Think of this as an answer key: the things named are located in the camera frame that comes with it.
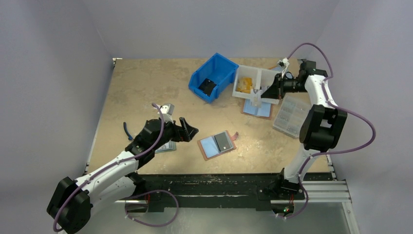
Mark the blue handled pliers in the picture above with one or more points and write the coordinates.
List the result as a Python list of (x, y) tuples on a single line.
[(130, 138)]

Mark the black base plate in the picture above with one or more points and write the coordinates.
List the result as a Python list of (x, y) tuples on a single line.
[(238, 191)]

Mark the orange card holder in tray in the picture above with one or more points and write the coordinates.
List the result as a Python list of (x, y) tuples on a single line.
[(244, 85)]

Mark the blue plastic bin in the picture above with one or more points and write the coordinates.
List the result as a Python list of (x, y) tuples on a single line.
[(218, 69)]

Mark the black card in blue bin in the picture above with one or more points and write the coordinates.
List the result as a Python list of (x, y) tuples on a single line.
[(207, 87)]

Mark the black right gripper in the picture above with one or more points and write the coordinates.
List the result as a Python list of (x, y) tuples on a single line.
[(278, 87)]

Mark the clear plastic screw box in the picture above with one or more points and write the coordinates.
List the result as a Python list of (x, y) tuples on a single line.
[(291, 116)]

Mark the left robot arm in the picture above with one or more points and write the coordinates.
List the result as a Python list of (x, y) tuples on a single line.
[(74, 201)]

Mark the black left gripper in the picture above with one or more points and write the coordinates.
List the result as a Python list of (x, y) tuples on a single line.
[(184, 132)]

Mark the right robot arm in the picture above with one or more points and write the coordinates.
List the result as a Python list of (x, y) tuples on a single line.
[(321, 128)]

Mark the card in white tray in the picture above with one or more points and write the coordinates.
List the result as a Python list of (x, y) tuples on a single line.
[(264, 88)]

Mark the dark grey card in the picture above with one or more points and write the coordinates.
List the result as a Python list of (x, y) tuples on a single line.
[(223, 142)]

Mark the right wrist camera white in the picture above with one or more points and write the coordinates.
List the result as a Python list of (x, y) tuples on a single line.
[(284, 64)]

